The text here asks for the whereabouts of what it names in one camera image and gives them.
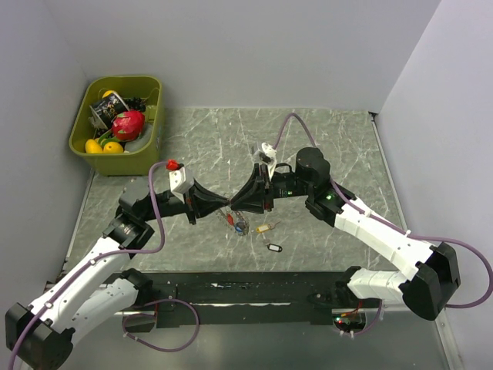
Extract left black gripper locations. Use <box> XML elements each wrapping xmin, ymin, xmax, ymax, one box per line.
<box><xmin>141</xmin><ymin>177</ymin><xmax>229</xmax><ymax>224</ymax></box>

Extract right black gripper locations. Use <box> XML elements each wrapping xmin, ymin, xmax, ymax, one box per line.
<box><xmin>231</xmin><ymin>163</ymin><xmax>313</xmax><ymax>214</ymax></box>

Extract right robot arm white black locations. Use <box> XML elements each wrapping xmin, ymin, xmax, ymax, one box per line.
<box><xmin>230</xmin><ymin>143</ymin><xmax>460</xmax><ymax>321</ymax></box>

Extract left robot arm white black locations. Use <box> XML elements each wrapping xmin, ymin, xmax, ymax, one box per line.
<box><xmin>5</xmin><ymin>178</ymin><xmax>229</xmax><ymax>369</ymax></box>

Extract yellow tag key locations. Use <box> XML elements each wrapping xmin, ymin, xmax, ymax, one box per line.
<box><xmin>254</xmin><ymin>221</ymin><xmax>280</xmax><ymax>234</ymax></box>

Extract black tag key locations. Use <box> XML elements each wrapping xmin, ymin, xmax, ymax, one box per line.
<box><xmin>263</xmin><ymin>239</ymin><xmax>283</xmax><ymax>253</ymax></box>

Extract olive green plastic bin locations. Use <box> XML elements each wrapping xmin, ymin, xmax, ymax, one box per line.
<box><xmin>69</xmin><ymin>76</ymin><xmax>165</xmax><ymax>176</ymax></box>

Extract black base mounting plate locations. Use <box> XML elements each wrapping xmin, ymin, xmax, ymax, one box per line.
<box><xmin>123</xmin><ymin>269</ymin><xmax>379</xmax><ymax>328</ymax></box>

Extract yellow mango toy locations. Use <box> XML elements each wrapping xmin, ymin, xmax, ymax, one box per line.
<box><xmin>102</xmin><ymin>142</ymin><xmax>124</xmax><ymax>154</ymax></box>

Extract red dragon fruit toy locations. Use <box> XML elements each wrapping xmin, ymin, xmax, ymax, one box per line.
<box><xmin>112</xmin><ymin>110</ymin><xmax>145</xmax><ymax>142</ymax></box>

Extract yellow lemon toy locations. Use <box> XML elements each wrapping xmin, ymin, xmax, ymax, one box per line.
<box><xmin>85</xmin><ymin>139</ymin><xmax>103</xmax><ymax>154</ymax></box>

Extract black printed paper cup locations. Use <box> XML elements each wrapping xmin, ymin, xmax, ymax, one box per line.
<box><xmin>89</xmin><ymin>93</ymin><xmax>129</xmax><ymax>130</ymax></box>

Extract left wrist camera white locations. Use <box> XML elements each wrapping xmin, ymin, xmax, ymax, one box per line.
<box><xmin>166</xmin><ymin>160</ymin><xmax>195</xmax><ymax>197</ymax></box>

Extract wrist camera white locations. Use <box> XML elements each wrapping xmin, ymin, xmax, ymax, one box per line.
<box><xmin>166</xmin><ymin>160</ymin><xmax>195</xmax><ymax>197</ymax></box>
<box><xmin>251</xmin><ymin>142</ymin><xmax>277</xmax><ymax>177</ymax></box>

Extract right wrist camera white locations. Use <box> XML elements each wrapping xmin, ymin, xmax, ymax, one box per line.
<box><xmin>251</xmin><ymin>142</ymin><xmax>277</xmax><ymax>177</ymax></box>

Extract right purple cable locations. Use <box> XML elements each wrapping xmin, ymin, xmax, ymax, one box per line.
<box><xmin>276</xmin><ymin>113</ymin><xmax>493</xmax><ymax>337</ymax></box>

